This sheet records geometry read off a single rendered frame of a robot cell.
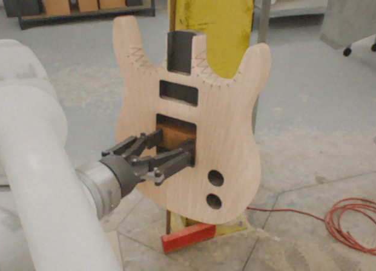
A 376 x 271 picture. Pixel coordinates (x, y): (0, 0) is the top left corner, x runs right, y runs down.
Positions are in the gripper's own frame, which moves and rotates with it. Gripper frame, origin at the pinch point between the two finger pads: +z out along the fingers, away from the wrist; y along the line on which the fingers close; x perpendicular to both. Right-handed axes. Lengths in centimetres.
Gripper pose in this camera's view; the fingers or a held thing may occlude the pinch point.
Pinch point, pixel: (174, 140)
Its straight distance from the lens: 74.8
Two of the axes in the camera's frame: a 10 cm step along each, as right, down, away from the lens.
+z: 5.4, -3.3, 7.7
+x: 0.4, -9.1, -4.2
